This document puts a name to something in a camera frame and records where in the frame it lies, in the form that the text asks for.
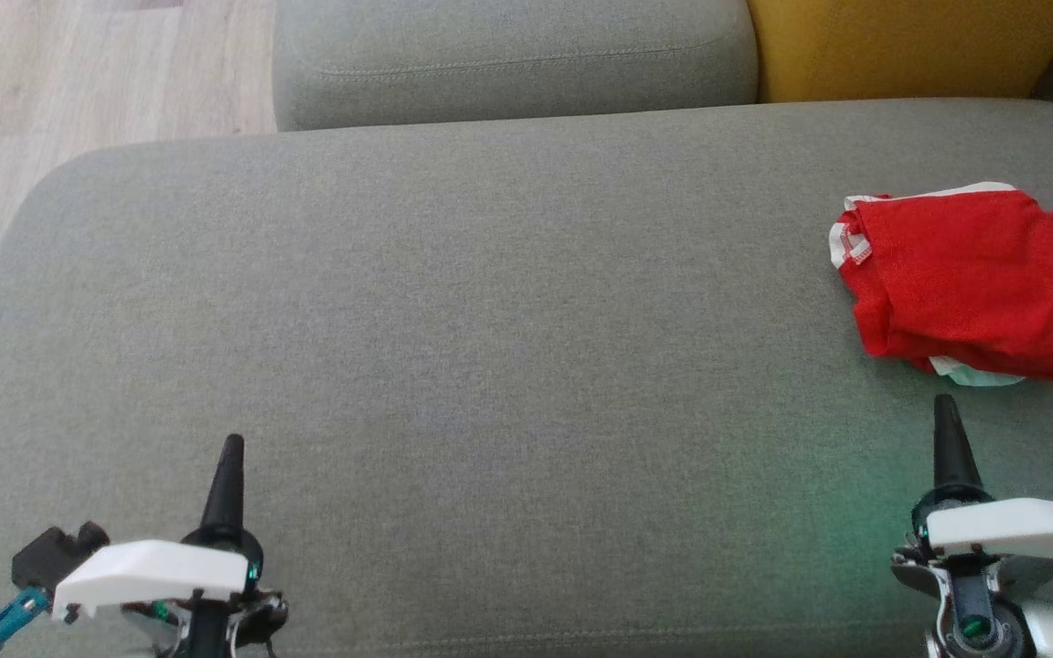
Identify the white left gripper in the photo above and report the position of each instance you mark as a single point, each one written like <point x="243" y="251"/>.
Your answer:
<point x="152" y="571"/>

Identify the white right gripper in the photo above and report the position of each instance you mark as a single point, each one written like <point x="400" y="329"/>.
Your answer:
<point x="1011" y="530"/>

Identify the red shorts with white stripe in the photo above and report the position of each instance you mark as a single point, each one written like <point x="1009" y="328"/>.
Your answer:
<point x="956" y="283"/>

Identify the grey and yellow sofa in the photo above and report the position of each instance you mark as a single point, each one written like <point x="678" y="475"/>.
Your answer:
<point x="490" y="366"/>

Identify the yellow sofa back cushion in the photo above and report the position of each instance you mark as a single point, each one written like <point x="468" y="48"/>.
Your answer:
<point x="901" y="46"/>

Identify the grey sofa seat cushion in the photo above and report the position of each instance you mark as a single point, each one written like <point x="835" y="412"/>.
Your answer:
<point x="508" y="55"/>

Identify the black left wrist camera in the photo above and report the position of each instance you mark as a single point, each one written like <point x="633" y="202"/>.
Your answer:
<point x="56" y="553"/>

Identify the blue left camera connector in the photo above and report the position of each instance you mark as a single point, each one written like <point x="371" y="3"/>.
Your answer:
<point x="10" y="621"/>

